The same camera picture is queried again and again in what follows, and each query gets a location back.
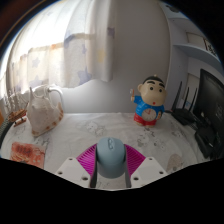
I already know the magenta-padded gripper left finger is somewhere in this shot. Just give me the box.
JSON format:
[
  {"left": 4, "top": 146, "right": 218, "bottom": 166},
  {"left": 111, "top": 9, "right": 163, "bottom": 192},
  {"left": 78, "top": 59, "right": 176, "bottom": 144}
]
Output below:
[{"left": 54, "top": 143, "right": 99, "bottom": 189}]

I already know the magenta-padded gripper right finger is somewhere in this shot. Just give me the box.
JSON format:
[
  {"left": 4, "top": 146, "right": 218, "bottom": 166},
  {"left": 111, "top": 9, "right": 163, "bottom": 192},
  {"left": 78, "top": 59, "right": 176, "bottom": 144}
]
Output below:
[{"left": 123, "top": 143, "right": 168, "bottom": 189}]

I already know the light blue computer mouse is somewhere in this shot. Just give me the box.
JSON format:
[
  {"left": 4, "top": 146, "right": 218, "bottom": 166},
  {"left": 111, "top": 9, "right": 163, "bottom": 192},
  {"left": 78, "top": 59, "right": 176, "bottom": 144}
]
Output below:
[{"left": 95, "top": 136, "right": 128, "bottom": 180}]

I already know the red printed mouse pad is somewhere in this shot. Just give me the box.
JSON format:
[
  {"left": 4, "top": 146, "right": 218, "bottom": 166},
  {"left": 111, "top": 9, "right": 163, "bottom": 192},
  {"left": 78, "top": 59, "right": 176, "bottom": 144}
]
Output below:
[{"left": 9, "top": 141, "right": 47, "bottom": 170}]

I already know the white printed tablecloth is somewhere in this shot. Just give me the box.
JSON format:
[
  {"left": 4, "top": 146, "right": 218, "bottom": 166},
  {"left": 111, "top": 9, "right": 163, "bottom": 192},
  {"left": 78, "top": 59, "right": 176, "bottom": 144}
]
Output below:
[{"left": 0, "top": 112, "right": 208, "bottom": 191}]

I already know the cartoon boy clock figure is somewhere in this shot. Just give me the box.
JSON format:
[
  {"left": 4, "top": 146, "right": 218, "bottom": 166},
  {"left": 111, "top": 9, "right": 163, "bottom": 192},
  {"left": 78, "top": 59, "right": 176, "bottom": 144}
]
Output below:
[{"left": 130, "top": 74, "right": 167, "bottom": 128}]

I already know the large white conch shell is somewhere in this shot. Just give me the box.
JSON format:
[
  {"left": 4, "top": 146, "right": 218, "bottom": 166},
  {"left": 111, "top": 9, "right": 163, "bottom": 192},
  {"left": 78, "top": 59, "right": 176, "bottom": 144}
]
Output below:
[{"left": 26, "top": 84, "right": 65, "bottom": 137}]

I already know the black router with antennas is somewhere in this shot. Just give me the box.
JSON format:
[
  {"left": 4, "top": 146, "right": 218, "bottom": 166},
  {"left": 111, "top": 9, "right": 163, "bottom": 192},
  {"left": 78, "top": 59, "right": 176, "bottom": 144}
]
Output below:
[{"left": 171, "top": 80, "right": 202, "bottom": 126}]

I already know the black computer monitor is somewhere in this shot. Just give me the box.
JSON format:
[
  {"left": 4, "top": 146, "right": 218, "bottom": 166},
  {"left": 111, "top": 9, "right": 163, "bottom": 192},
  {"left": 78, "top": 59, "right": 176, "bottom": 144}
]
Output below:
[{"left": 192, "top": 67, "right": 224, "bottom": 158}]

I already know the white star-print curtain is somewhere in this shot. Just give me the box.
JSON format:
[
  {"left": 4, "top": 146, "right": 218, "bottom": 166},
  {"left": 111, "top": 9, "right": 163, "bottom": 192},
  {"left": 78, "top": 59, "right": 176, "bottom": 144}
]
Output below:
[{"left": 0, "top": 0, "right": 117, "bottom": 98}]

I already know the white wall shelf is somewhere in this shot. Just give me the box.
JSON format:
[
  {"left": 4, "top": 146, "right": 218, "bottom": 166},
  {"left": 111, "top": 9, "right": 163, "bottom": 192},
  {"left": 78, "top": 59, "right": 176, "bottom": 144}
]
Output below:
[{"left": 172, "top": 42, "right": 224, "bottom": 73}]

